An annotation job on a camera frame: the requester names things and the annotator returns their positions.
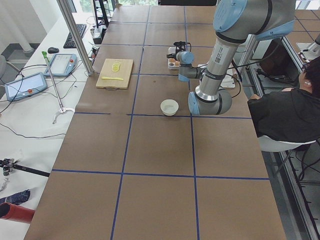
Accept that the teach pendant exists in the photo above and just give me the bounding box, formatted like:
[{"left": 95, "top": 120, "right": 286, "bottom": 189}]
[
  {"left": 45, "top": 53, "right": 77, "bottom": 78},
  {"left": 5, "top": 72, "right": 48, "bottom": 102}
]

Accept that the white chair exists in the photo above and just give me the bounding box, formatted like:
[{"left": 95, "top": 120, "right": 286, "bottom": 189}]
[{"left": 257, "top": 134, "right": 318, "bottom": 178}]

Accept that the black keyboard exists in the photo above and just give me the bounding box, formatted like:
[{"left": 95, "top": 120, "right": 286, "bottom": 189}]
[{"left": 62, "top": 23, "right": 88, "bottom": 49}]

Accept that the person in black shirt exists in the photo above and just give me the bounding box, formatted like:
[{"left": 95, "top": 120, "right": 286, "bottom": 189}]
[{"left": 247, "top": 57, "right": 320, "bottom": 143}]

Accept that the red cylinder bottle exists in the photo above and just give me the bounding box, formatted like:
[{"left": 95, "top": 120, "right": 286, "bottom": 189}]
[{"left": 0, "top": 202, "right": 35, "bottom": 224}]

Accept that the reacher grabber tool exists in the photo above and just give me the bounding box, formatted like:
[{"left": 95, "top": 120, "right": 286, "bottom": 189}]
[{"left": 41, "top": 51, "right": 75, "bottom": 124}]

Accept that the teach pendant far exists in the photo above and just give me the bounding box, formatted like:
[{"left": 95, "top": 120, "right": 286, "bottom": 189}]
[{"left": 45, "top": 53, "right": 77, "bottom": 78}]

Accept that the white round bowl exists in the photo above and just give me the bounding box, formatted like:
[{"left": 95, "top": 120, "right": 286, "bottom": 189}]
[{"left": 160, "top": 99, "right": 179, "bottom": 116}]

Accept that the yellow plastic knife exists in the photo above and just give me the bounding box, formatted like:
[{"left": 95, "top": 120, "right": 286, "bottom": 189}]
[{"left": 101, "top": 76, "right": 124, "bottom": 81}]

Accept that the clear plastic egg box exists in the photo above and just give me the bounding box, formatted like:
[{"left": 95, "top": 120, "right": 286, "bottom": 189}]
[{"left": 166, "top": 46, "right": 180, "bottom": 70}]

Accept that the teach pendant near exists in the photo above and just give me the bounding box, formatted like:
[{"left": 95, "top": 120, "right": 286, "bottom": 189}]
[{"left": 5, "top": 72, "right": 48, "bottom": 102}]

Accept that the black computer mouse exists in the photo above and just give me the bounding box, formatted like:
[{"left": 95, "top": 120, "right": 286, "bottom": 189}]
[{"left": 47, "top": 47, "right": 60, "bottom": 54}]

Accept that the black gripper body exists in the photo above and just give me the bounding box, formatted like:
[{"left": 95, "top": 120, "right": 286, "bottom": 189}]
[{"left": 173, "top": 41, "right": 192, "bottom": 53}]

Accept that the bamboo cutting board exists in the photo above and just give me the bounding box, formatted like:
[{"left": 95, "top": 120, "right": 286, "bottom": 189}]
[{"left": 95, "top": 58, "right": 134, "bottom": 89}]

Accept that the aluminium frame post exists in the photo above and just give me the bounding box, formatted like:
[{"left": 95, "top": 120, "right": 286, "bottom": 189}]
[{"left": 57, "top": 0, "right": 94, "bottom": 76}]

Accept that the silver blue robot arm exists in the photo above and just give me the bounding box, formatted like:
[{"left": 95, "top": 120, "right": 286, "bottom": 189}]
[{"left": 173, "top": 0, "right": 296, "bottom": 116}]

